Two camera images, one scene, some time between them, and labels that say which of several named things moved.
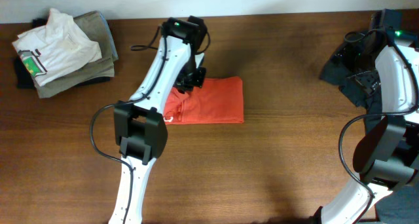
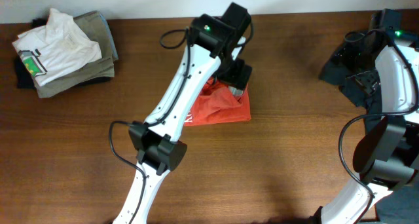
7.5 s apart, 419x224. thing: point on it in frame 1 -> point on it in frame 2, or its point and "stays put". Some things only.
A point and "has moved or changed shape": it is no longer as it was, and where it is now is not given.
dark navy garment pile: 400,205 stays put
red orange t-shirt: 218,100 has moved or changed shape
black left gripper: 188,86 -> 236,74
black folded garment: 24,80 stays put
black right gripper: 346,56 stays put
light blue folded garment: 110,37 stays put
